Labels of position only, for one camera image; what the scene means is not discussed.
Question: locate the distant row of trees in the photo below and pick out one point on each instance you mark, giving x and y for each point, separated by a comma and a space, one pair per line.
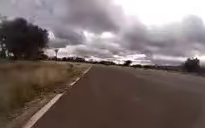
100, 62

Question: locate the dark asphalt road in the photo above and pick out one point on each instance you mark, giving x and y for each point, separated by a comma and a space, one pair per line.
123, 100

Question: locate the sign on pole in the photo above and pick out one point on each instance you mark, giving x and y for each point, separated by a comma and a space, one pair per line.
56, 52

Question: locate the dry grass verge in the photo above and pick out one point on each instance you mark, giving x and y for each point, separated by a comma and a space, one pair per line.
20, 83

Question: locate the large dark tree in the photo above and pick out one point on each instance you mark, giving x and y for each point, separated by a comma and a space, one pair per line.
21, 38

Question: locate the small dark tree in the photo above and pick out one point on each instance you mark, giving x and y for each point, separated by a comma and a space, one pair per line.
192, 65

